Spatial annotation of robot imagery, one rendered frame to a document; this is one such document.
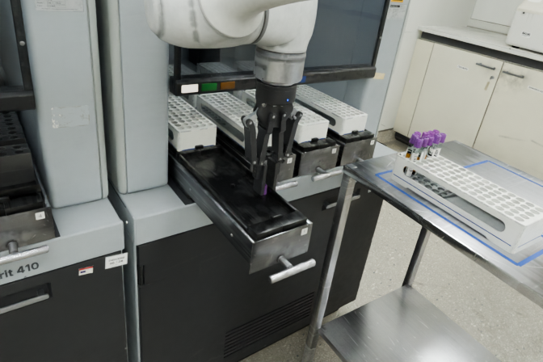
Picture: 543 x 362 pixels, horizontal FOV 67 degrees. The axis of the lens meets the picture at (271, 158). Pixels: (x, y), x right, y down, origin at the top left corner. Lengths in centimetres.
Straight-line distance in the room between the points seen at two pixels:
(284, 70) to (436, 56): 257
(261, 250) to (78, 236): 35
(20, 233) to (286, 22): 58
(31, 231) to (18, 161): 13
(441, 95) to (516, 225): 242
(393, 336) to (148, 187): 84
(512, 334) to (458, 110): 162
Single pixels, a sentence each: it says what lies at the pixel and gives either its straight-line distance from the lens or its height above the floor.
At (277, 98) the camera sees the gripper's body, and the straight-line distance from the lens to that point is 74.
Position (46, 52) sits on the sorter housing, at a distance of 82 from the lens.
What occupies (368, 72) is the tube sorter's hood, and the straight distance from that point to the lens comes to 121.
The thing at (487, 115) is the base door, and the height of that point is 46.
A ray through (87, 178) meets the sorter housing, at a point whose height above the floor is 80.
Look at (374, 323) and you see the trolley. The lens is 139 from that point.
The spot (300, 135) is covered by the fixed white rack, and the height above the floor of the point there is 84.
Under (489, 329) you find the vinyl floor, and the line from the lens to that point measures 201.
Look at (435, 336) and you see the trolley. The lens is 144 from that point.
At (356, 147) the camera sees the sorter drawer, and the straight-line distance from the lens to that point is 120.
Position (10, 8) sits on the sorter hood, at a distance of 79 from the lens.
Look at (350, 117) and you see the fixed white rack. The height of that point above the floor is 86.
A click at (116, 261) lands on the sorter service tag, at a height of 64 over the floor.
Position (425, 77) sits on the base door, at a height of 56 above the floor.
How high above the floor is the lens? 125
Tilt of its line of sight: 26 degrees down
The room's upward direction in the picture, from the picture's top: 7 degrees clockwise
